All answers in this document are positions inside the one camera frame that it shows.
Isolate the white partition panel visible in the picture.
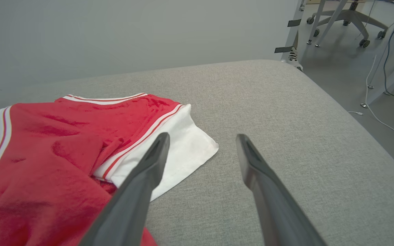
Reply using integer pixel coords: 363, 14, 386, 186
0, 0, 302, 93

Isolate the red and white basketball jersey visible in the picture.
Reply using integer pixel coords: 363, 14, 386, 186
0, 92, 219, 246

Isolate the white table leg frame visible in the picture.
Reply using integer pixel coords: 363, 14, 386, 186
360, 0, 394, 108

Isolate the long white cable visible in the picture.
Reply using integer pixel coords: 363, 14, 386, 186
347, 0, 394, 152

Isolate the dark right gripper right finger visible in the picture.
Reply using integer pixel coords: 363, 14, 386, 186
236, 133, 328, 246

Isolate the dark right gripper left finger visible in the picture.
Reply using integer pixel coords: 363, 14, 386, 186
79, 132, 171, 246

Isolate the grey partition post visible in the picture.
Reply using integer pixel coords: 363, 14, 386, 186
280, 0, 307, 71

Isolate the white sneaker with black laces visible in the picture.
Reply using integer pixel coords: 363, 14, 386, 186
287, 47, 304, 72

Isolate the grey office chair base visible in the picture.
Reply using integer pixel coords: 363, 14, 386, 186
306, 0, 389, 49

